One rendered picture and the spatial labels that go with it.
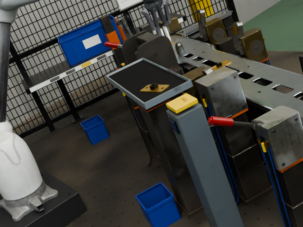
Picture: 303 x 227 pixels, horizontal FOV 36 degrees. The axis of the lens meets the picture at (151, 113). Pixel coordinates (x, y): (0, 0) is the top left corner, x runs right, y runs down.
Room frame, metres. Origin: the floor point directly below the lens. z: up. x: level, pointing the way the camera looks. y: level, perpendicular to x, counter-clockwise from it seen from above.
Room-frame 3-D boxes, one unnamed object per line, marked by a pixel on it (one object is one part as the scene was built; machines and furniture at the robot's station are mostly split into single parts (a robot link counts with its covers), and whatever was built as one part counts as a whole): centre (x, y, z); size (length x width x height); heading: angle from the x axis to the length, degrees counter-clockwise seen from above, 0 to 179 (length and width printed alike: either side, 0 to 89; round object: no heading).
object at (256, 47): (1.66, -0.46, 0.87); 0.12 x 0.07 x 0.35; 103
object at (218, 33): (2.01, -0.41, 0.87); 0.12 x 0.07 x 0.35; 103
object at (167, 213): (1.26, 0.09, 0.75); 0.11 x 0.10 x 0.09; 13
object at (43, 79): (2.39, 0.11, 1.02); 0.90 x 0.22 x 0.03; 103
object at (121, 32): (2.08, -0.01, 0.95); 0.03 x 0.01 x 0.50; 13
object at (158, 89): (1.15, -0.03, 1.17); 0.08 x 0.04 x 0.01; 37
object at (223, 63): (1.56, -0.29, 1.01); 0.08 x 0.04 x 0.01; 103
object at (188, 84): (1.26, -0.02, 1.16); 0.37 x 0.14 x 0.02; 13
